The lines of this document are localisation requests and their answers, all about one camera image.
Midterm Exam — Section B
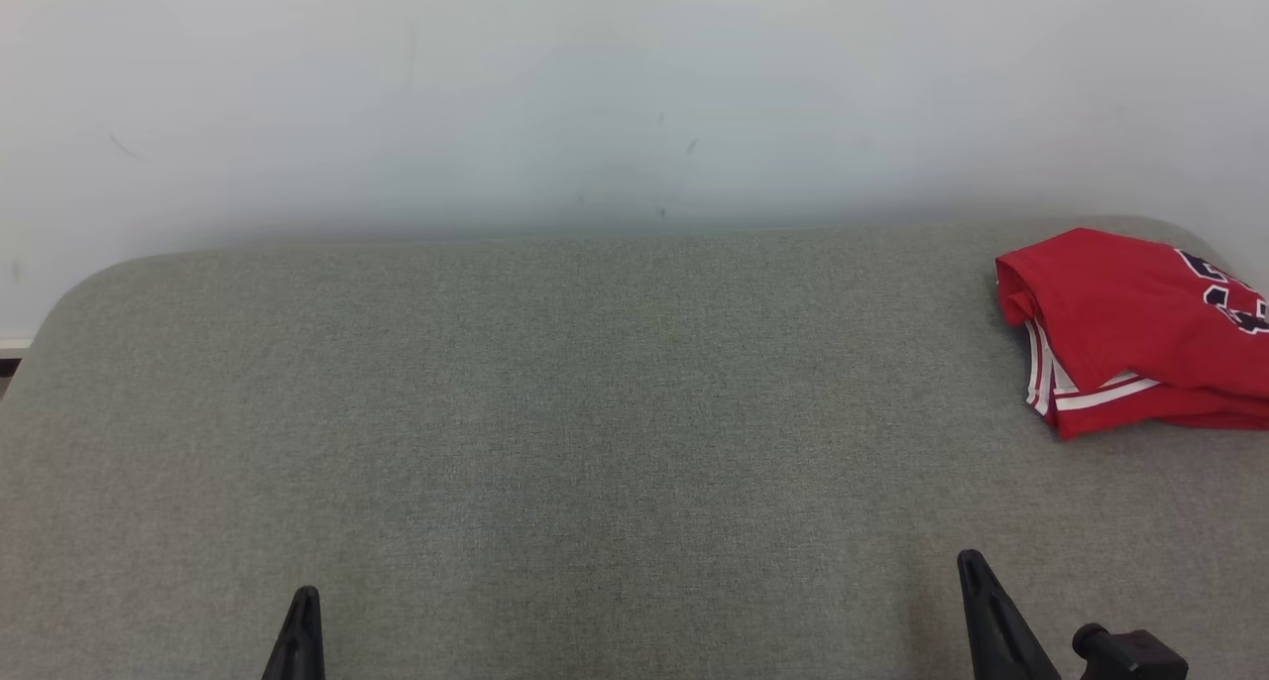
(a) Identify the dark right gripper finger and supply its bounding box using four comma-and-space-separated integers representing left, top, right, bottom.
956, 549, 1064, 680

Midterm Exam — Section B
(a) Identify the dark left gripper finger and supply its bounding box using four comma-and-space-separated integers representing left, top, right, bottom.
261, 586, 326, 680

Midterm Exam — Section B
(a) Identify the red jersey with white sleeves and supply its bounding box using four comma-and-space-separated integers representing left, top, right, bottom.
994, 227, 1269, 418

